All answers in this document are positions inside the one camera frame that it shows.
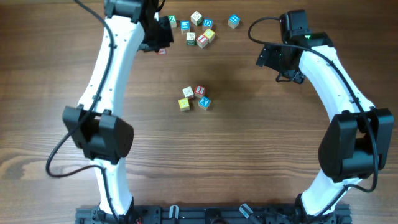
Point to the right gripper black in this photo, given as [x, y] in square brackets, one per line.
[267, 57]

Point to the blue X wooden block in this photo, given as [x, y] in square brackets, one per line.
[204, 103]

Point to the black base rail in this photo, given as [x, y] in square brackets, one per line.
[282, 213]

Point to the green picture wooden block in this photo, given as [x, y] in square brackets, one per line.
[191, 38]

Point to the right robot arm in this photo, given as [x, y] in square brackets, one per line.
[355, 146]

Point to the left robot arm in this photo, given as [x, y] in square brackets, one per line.
[95, 124]

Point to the red I wooden block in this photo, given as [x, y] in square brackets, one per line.
[199, 91]

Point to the blue symbol wooden block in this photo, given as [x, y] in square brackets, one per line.
[234, 21]

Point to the white red wooden block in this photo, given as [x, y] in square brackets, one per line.
[161, 52]

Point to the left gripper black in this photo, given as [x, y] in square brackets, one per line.
[166, 38]

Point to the white green wooden block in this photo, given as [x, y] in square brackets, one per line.
[196, 18]

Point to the yellow wooden block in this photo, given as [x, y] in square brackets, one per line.
[184, 104]
[209, 34]

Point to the green Z wooden block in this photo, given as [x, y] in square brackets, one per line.
[173, 21]

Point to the white number wooden block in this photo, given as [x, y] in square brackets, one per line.
[188, 93]

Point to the blue S wooden block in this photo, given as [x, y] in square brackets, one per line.
[185, 26]

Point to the red framed I block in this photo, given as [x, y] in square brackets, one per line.
[201, 40]

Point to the blue D wooden block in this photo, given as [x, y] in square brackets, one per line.
[207, 24]

